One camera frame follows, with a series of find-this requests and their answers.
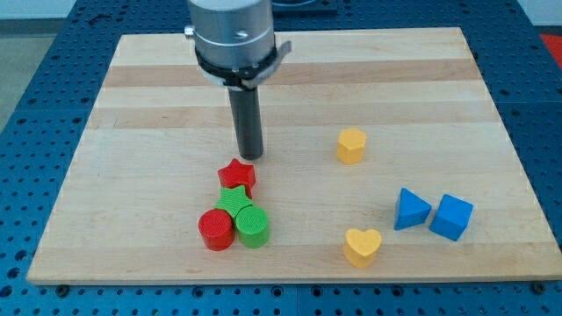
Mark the yellow hexagon block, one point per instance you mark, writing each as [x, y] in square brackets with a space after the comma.
[351, 145]

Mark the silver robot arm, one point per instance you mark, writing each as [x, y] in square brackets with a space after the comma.
[235, 45]

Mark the blue perforated table frame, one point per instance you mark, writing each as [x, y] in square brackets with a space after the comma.
[38, 142]

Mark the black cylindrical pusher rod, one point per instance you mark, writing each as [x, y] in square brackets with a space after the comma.
[247, 122]

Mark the red cylinder block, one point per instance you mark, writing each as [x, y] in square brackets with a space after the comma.
[216, 229]

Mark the wooden board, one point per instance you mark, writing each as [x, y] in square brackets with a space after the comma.
[145, 169]

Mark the green star block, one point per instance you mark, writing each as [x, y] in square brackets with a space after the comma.
[232, 201]

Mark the yellow heart block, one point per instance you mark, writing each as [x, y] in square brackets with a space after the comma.
[360, 248]

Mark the blue cube block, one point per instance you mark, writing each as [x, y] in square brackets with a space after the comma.
[452, 217]

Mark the blue triangle block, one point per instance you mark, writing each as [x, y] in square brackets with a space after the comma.
[410, 210]

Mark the red star block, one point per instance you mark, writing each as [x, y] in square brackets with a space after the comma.
[237, 174]

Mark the green cylinder block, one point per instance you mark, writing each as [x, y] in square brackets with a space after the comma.
[252, 224]

